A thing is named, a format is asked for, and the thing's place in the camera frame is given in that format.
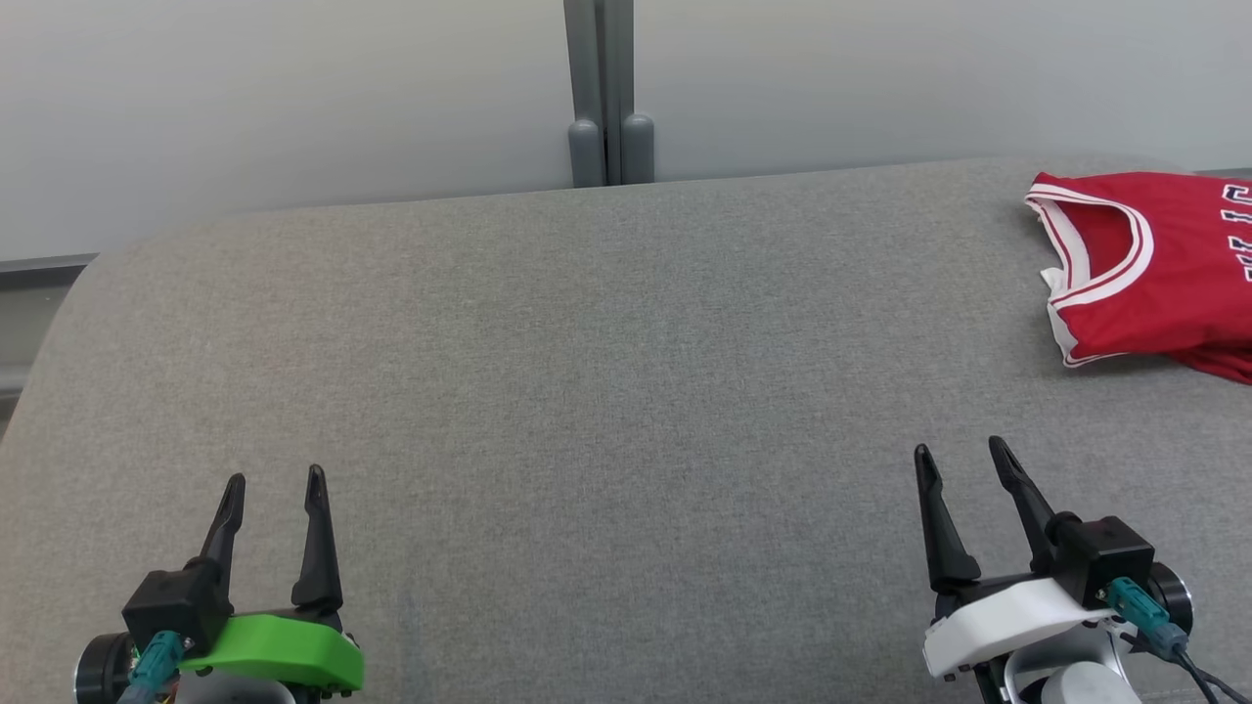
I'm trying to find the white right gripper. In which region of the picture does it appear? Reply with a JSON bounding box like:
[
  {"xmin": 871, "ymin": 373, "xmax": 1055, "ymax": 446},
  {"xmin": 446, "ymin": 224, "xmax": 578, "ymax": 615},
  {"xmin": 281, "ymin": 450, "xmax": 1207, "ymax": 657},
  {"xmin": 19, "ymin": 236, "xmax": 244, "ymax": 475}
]
[{"xmin": 913, "ymin": 435, "xmax": 1117, "ymax": 680}]

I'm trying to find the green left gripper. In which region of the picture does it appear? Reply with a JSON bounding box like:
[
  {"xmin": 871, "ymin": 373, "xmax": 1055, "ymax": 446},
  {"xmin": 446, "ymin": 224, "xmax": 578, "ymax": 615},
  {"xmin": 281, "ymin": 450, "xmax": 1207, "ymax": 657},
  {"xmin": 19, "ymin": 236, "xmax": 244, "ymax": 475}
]
[{"xmin": 175, "ymin": 464, "xmax": 366, "ymax": 694}]

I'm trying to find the red basketball jersey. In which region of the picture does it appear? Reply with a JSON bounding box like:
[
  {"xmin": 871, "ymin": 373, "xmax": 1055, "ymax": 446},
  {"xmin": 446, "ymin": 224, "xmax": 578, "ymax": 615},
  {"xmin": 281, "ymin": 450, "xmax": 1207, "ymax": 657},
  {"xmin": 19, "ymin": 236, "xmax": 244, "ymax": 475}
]
[{"xmin": 1024, "ymin": 170, "xmax": 1252, "ymax": 370}]

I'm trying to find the grey fabric sofa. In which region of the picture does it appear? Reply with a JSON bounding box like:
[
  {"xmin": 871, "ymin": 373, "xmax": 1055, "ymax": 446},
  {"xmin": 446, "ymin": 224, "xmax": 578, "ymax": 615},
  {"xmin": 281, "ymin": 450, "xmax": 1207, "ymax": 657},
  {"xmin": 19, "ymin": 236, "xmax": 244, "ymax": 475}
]
[{"xmin": 0, "ymin": 154, "xmax": 1252, "ymax": 704}]

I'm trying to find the teal left cable connector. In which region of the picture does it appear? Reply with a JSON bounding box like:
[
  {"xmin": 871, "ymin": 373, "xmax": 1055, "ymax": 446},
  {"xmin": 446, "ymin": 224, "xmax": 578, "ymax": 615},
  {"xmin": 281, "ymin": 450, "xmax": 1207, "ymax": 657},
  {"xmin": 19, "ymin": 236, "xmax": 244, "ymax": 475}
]
[{"xmin": 115, "ymin": 630, "xmax": 188, "ymax": 704}]

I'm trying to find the teal cable connector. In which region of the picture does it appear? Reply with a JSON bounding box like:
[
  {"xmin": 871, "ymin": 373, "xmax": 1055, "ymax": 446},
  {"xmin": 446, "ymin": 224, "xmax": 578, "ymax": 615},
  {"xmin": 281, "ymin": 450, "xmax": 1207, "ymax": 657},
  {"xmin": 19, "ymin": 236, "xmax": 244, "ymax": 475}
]
[
  {"xmin": 115, "ymin": 630, "xmax": 188, "ymax": 704},
  {"xmin": 1104, "ymin": 576, "xmax": 1190, "ymax": 659}
]

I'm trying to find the teal right cable connector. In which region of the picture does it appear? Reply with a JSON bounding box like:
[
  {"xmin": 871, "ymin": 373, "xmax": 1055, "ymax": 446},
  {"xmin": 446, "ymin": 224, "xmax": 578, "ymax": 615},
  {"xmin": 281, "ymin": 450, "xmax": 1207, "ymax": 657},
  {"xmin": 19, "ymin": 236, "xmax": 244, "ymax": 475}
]
[{"xmin": 1104, "ymin": 576, "xmax": 1190, "ymax": 659}]

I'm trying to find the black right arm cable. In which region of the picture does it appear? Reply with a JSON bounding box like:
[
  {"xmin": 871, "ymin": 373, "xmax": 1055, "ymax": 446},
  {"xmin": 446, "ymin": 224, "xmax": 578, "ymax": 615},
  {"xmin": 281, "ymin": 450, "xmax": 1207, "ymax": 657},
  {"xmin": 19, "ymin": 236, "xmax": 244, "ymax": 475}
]
[{"xmin": 1125, "ymin": 636, "xmax": 1252, "ymax": 704}]

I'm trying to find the grey partition post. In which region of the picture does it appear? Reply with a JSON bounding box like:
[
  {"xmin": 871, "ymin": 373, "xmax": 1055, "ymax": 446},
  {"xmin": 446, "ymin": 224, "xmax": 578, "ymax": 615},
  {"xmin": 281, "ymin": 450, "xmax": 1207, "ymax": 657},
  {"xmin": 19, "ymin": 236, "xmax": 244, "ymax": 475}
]
[{"xmin": 563, "ymin": 0, "xmax": 655, "ymax": 188}]

